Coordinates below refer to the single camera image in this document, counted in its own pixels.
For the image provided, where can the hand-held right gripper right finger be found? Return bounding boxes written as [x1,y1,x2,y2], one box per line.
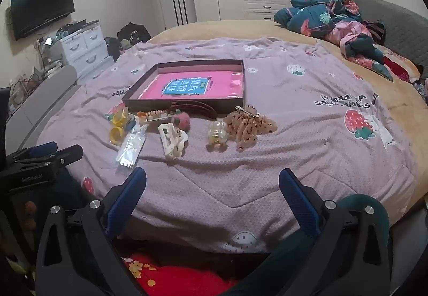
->
[278,168,392,296]

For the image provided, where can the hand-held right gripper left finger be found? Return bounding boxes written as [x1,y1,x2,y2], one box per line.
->
[35,167,148,296]

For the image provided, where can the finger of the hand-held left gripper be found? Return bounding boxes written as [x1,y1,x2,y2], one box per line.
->
[13,144,84,171]
[5,141,59,162]

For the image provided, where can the clear earring card packet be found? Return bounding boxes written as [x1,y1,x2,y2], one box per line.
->
[115,127,148,170]

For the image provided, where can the yellow hoop earrings bag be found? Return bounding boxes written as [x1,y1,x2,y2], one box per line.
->
[106,105,132,146]

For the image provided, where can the white hair claw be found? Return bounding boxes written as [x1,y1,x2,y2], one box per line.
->
[158,122,189,159]

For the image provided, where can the pink strawberry hair clip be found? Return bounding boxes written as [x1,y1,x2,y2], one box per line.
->
[169,109,191,133]

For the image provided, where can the brown cardboard box tray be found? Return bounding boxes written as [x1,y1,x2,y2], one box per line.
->
[122,59,247,114]

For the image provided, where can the pink strawberry printed blanket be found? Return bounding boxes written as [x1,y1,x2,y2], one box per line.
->
[35,37,420,255]

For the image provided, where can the person's teal trousers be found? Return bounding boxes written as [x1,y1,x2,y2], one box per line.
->
[231,194,390,296]

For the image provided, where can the red floral garment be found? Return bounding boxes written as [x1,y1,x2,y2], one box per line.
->
[122,251,241,296]

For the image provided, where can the white drawer cabinet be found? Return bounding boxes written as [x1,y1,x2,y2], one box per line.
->
[50,20,116,80]

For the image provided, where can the dark brown hair claw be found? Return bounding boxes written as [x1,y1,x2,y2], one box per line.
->
[169,100,218,118]

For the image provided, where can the pile of clothes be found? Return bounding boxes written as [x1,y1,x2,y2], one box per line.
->
[105,36,134,61]

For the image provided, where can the pink book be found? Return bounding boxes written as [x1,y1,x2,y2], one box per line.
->
[139,70,244,100]

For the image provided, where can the black bag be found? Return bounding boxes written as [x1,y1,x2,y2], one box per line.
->
[117,22,152,47]

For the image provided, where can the red patterned pillow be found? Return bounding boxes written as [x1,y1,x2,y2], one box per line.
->
[383,45,423,83]

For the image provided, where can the teal floral quilt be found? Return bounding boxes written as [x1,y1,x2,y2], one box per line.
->
[273,0,395,82]

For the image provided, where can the grey padded headboard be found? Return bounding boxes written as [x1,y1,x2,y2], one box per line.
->
[346,0,428,74]

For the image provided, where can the tangle of cables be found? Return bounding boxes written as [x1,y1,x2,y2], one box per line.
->
[8,70,51,113]

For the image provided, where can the orange spiral hair tie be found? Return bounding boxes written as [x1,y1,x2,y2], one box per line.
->
[137,108,171,123]

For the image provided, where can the black wall television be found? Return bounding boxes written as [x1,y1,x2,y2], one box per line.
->
[9,0,75,41]

